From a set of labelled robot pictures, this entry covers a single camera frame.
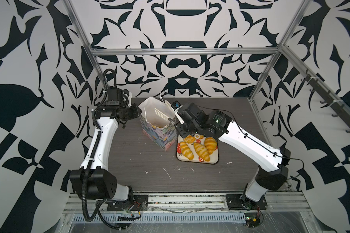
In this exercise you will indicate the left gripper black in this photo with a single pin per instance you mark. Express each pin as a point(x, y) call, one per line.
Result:
point(134, 109)

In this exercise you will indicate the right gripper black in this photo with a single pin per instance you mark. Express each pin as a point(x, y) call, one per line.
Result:
point(178, 126)

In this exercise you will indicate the white floral paper bag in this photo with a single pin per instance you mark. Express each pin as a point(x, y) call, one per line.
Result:
point(160, 131)

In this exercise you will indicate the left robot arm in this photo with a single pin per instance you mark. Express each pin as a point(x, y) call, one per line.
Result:
point(93, 181)

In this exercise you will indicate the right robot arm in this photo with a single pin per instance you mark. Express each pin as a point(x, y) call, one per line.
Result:
point(272, 173)

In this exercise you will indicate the round bread middle left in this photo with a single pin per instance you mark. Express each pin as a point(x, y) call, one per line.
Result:
point(189, 139)

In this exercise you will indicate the croissant bottom left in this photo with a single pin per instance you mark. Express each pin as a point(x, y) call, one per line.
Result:
point(186, 151)

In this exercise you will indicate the white strawberry tray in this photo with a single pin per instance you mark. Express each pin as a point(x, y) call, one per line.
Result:
point(214, 158)

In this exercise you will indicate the croissant bottom middle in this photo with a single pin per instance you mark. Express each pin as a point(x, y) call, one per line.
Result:
point(201, 151)

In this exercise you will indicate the croissant right lower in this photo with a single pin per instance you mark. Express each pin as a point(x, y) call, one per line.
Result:
point(211, 145)

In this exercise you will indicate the small circuit board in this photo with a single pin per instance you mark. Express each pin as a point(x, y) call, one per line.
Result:
point(253, 220)

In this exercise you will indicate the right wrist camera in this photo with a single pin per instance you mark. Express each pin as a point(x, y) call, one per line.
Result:
point(176, 105)

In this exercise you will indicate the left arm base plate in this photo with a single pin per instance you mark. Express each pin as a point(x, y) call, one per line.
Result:
point(131, 202)

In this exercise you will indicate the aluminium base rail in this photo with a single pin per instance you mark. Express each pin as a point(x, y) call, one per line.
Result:
point(218, 201)

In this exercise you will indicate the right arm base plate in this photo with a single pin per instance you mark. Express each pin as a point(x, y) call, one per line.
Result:
point(240, 202)

